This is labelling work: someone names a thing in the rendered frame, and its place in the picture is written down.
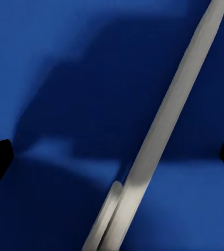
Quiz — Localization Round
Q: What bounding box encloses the pen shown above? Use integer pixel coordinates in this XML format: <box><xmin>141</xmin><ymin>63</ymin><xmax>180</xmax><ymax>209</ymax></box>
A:
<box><xmin>81</xmin><ymin>0</ymin><xmax>224</xmax><ymax>251</ymax></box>

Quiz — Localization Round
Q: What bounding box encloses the folder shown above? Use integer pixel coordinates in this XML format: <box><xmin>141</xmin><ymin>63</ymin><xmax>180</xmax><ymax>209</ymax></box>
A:
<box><xmin>0</xmin><ymin>0</ymin><xmax>224</xmax><ymax>251</ymax></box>

